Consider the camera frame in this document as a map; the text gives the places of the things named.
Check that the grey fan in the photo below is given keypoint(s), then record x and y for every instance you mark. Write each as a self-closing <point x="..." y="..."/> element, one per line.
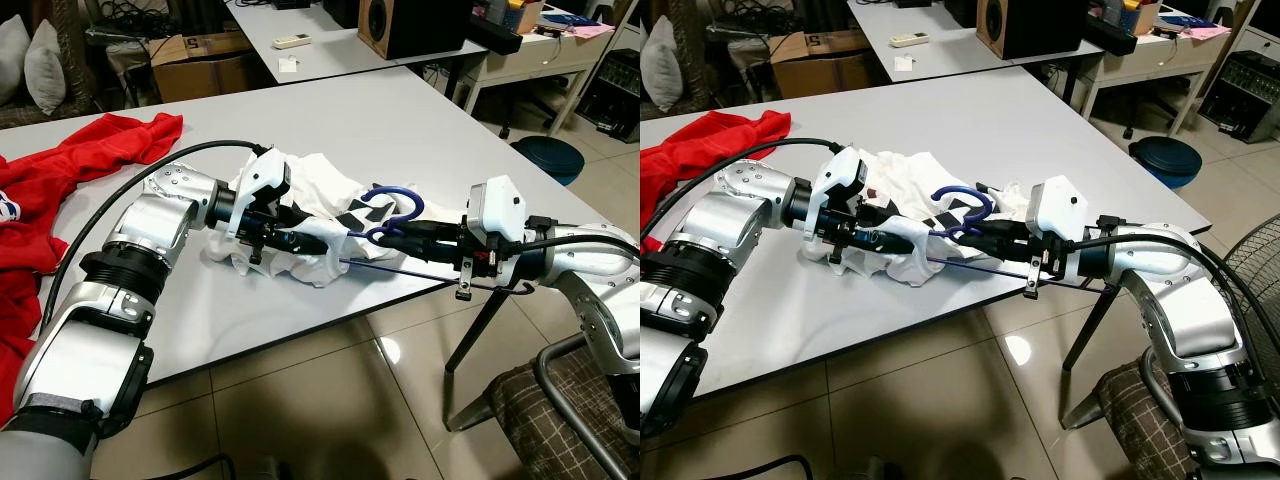
<point x="1258" y="270"/>

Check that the white remote control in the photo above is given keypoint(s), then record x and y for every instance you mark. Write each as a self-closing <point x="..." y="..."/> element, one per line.
<point x="292" y="41"/>
<point x="910" y="40"/>

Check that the grey white pillow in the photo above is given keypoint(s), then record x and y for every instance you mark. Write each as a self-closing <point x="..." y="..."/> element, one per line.
<point x="44" y="68"/>
<point x="665" y="62"/>
<point x="12" y="60"/>

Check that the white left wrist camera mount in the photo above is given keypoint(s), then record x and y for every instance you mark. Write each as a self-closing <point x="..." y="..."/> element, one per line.
<point x="842" y="185"/>
<point x="262" y="185"/>

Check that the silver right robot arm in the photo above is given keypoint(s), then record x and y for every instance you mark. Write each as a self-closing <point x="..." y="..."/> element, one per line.
<point x="1190" y="320"/>
<point x="600" y="260"/>

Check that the white desk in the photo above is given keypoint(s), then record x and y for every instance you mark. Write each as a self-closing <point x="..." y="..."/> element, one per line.
<point x="1160" y="62"/>
<point x="540" y="60"/>

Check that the black equipment crate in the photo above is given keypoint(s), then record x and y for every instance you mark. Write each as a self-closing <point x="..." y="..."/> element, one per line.
<point x="1240" y="95"/>
<point x="612" y="95"/>

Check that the pink paper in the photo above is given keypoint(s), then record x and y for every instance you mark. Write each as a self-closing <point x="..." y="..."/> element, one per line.
<point x="575" y="31"/>
<point x="1198" y="31"/>

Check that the blue round stool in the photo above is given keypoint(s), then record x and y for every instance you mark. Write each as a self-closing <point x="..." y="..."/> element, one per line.
<point x="548" y="160"/>
<point x="1166" y="162"/>

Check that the white black-print t-shirt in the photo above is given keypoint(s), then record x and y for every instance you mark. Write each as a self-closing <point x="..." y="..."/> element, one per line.
<point x="900" y="180"/>
<point x="320" y="185"/>

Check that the white side table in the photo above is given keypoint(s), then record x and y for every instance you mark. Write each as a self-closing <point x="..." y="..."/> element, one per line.
<point x="340" y="40"/>
<point x="950" y="55"/>

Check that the small white paper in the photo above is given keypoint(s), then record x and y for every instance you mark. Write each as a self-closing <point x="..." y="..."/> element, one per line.
<point x="903" y="63"/>
<point x="288" y="65"/>

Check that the wooden black speaker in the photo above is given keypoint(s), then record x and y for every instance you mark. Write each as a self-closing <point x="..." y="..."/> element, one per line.
<point x="415" y="28"/>
<point x="1030" y="28"/>

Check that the black table leg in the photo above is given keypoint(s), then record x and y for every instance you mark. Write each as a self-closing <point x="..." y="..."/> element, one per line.
<point x="478" y="330"/>
<point x="1090" y="330"/>

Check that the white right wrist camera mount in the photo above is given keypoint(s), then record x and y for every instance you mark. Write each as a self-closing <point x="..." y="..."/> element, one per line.
<point x="1060" y="212"/>
<point x="497" y="215"/>

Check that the red t-shirt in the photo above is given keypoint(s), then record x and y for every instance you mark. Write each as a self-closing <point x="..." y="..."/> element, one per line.
<point x="710" y="145"/>
<point x="80" y="160"/>

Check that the brown cardboard box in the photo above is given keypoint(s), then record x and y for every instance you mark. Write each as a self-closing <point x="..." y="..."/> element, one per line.
<point x="825" y="66"/>
<point x="205" y="68"/>

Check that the plaid cushioned chair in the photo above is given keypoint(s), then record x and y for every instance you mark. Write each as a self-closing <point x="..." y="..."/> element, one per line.
<point x="560" y="410"/>
<point x="1140" y="420"/>

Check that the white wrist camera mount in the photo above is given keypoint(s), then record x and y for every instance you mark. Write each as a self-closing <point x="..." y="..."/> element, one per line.
<point x="497" y="215"/>
<point x="842" y="185"/>
<point x="262" y="185"/>
<point x="1060" y="212"/>

